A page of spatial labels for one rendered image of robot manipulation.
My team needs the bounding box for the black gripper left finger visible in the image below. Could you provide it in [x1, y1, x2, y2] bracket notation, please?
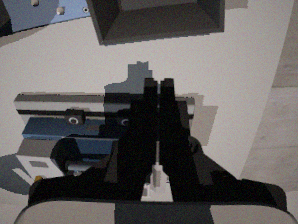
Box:
[28, 78, 158, 205]

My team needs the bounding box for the grey metal block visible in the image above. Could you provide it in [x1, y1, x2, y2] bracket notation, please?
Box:
[0, 0, 11, 28]

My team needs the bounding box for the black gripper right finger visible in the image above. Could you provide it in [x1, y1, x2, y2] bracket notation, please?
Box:
[159, 78, 287, 210]

